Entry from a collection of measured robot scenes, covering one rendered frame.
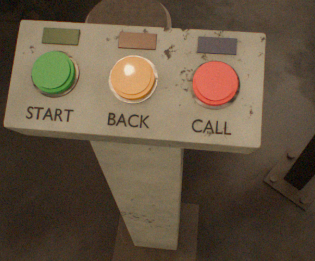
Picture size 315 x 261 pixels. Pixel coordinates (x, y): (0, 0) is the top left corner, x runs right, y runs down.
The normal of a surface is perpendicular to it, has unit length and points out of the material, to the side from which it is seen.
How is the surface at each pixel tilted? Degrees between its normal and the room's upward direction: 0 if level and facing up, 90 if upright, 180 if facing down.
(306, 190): 0
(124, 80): 20
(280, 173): 0
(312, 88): 0
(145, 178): 90
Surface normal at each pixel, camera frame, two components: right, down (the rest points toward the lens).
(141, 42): -0.07, -0.17
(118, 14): -0.04, -0.49
